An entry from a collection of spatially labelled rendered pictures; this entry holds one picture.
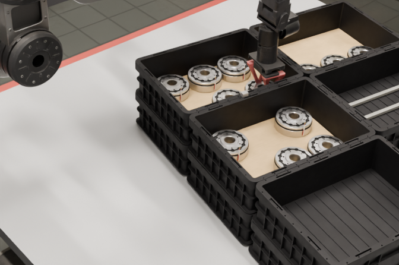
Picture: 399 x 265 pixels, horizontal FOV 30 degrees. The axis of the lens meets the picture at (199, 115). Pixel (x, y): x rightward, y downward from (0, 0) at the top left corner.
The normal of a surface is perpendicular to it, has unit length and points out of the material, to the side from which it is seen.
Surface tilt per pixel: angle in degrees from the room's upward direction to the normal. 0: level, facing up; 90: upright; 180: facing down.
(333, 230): 0
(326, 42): 0
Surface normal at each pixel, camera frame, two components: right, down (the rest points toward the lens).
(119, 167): 0.05, -0.79
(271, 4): -0.75, 0.49
